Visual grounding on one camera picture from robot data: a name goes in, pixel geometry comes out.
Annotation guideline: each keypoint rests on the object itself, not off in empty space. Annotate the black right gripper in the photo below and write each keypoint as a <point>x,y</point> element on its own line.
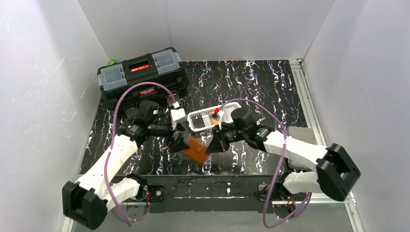
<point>221,135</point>

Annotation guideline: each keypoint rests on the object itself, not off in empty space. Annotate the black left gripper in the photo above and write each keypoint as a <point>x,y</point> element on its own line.
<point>174,134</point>

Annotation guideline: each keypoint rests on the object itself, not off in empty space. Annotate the brown leather card holder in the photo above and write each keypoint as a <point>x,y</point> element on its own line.
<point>196,151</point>

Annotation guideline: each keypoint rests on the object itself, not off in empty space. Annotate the black credit card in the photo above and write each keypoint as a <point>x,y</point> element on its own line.
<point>201,123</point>

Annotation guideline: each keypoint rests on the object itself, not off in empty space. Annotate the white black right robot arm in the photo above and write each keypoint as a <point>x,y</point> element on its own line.
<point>331,170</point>

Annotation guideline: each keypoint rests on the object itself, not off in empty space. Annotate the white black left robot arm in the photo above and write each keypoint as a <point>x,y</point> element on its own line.
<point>89,199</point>

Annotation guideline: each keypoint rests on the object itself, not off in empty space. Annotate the orange credit card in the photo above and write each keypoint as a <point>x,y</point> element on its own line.
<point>213,116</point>

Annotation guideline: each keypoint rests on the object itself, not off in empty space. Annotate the white credit card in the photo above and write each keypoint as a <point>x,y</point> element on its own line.
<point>228,109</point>

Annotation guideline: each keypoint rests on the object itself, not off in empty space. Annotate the white plastic basket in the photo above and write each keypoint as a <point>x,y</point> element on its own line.
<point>205,112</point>

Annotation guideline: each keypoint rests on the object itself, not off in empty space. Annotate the black plastic toolbox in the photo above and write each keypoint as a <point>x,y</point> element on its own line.
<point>162,73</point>

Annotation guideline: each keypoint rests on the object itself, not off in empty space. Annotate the small green object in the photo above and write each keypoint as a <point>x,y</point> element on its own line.
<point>112,62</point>

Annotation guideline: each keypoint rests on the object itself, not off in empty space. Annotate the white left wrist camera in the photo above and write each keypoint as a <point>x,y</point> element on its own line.
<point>178,116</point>

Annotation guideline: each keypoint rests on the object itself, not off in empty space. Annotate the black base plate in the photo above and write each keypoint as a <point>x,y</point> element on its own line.
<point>205,193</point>

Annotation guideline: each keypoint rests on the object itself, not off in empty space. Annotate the aluminium frame rail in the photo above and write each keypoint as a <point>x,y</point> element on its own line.
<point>306,100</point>

